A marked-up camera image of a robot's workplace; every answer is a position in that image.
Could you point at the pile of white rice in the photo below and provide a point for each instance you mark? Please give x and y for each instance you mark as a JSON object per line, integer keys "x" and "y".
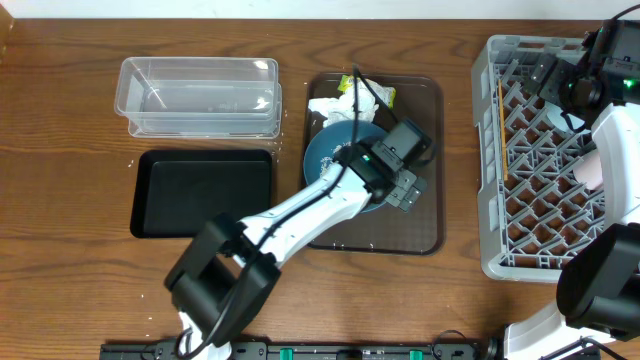
{"x": 326, "y": 161}

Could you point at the dark blue plate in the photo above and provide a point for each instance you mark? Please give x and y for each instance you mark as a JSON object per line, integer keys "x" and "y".
{"x": 320, "y": 150}

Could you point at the grey dishwasher rack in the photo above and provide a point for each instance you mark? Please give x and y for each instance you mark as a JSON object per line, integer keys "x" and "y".
{"x": 542, "y": 217}

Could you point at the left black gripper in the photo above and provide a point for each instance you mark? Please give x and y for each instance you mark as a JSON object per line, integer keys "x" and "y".
{"x": 405, "y": 188}

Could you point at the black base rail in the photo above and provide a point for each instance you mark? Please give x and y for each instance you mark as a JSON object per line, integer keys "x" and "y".
{"x": 261, "y": 351}

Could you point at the wooden chopstick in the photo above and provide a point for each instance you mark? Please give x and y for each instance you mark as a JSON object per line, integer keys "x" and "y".
{"x": 504, "y": 153}

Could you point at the black plastic tray bin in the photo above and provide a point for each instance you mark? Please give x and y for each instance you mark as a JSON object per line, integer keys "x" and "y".
{"x": 178, "y": 191}

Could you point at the light blue bowl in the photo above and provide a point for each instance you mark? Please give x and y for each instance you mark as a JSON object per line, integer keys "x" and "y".
{"x": 555, "y": 117}

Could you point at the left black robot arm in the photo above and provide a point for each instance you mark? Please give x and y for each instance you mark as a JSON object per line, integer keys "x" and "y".
{"x": 224, "y": 277}

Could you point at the dark brown serving tray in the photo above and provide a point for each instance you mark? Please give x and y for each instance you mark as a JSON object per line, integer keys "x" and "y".
{"x": 385, "y": 228}

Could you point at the white paper napkin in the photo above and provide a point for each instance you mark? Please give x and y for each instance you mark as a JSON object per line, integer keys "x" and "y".
{"x": 333, "y": 112}

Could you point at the pink plastic cup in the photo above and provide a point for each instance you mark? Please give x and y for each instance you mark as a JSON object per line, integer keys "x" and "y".
{"x": 589, "y": 171}

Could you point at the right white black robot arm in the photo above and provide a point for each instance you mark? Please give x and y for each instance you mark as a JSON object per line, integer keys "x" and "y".
{"x": 597, "y": 295}

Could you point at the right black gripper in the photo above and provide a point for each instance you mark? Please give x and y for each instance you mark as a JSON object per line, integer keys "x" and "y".
{"x": 561, "y": 75}

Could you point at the clear plastic container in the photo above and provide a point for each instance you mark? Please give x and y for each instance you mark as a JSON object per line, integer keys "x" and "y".
{"x": 200, "y": 97}

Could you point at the yellow green snack wrapper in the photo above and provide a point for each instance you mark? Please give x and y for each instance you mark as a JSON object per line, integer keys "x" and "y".
{"x": 365, "y": 92}

